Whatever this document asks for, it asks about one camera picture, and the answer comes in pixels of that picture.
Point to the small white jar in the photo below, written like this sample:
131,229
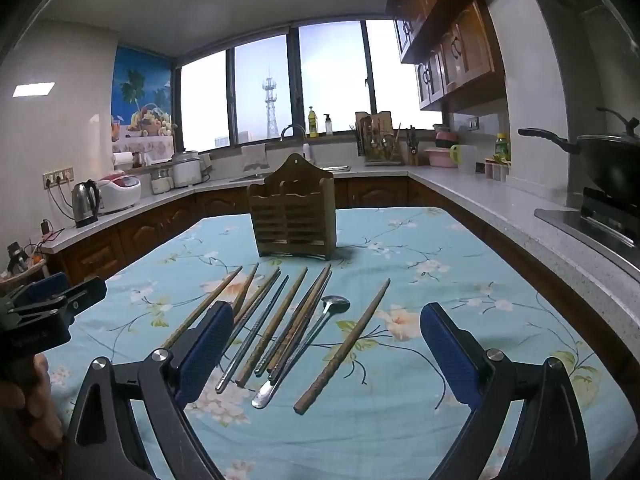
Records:
161,182

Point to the gas stove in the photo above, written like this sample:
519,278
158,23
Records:
600,220

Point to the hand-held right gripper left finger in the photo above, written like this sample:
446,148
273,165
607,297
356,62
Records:
205,350

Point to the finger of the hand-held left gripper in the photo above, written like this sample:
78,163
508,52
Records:
87,292
45,286

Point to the ceiling light panel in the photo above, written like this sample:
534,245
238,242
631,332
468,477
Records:
33,89

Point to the stacked pink green bowls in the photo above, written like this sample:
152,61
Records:
443,139

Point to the wooden utensil holder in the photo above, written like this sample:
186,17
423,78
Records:
292,220

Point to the chrome faucet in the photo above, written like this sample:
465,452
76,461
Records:
292,130

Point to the green bottle yellow cap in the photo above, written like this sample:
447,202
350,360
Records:
501,147

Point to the pink basin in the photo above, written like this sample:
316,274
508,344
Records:
439,158

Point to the lattice tower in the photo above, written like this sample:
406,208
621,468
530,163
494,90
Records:
270,95

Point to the black wok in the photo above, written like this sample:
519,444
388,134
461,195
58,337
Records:
610,160

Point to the wooden upper cabinets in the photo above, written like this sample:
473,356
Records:
450,30

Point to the white round rice cooker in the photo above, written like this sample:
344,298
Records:
186,170

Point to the floral blue tablecloth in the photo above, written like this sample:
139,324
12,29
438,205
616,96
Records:
400,240

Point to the spice jar set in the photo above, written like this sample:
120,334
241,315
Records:
496,170

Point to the hanging white towel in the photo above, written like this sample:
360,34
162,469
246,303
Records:
254,157

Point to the metal spoon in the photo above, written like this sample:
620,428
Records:
336,304

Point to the white soap dispenser bottle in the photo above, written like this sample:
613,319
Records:
328,126

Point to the tropical fruit wall poster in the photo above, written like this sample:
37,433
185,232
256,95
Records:
142,90

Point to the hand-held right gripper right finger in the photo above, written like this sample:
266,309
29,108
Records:
447,355

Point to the steel electric kettle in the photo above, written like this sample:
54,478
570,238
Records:
86,205

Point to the thick wooden chopstick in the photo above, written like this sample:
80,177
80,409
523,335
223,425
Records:
345,342

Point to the paper towel roll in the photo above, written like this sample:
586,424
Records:
123,160

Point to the wall socket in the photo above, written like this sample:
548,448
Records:
472,122

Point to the person's left hand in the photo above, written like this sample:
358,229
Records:
42,410

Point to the white red rice cooker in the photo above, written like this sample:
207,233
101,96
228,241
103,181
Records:
120,192

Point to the wall power outlet strip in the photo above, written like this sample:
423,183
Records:
57,178

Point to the kitchen window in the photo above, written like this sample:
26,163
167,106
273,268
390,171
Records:
330,75

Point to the yellow oil bottle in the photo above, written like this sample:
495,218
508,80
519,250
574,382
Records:
313,125

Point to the dish rack with utensils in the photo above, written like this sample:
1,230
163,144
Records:
377,140

